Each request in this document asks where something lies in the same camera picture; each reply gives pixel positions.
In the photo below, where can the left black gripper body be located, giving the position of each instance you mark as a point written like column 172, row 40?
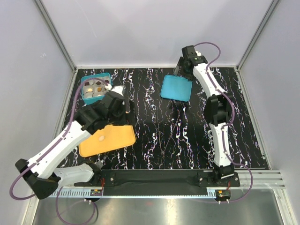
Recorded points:
column 119, row 117

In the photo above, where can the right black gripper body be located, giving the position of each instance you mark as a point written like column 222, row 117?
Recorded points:
column 186, row 72

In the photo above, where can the metal tongs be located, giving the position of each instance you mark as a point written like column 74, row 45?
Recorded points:
column 167, row 122

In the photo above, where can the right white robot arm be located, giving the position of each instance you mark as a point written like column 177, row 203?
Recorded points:
column 218, row 111

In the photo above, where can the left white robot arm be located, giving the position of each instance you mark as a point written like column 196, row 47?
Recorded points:
column 41, row 172

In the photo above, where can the teal chocolate box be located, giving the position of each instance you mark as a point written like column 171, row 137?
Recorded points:
column 103, row 78

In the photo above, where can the white round chocolate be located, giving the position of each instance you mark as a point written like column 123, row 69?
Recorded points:
column 101, row 138

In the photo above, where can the teal box lid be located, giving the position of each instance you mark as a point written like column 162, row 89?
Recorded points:
column 176, row 88

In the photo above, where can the yellow plastic tray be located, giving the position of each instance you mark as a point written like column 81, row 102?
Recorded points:
column 116, row 137

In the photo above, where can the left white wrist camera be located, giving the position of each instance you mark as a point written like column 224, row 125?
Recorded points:
column 117, row 89

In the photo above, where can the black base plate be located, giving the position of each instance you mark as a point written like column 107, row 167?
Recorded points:
column 150, row 183

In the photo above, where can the aluminium frame rail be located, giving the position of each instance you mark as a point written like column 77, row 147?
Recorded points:
column 47, row 19

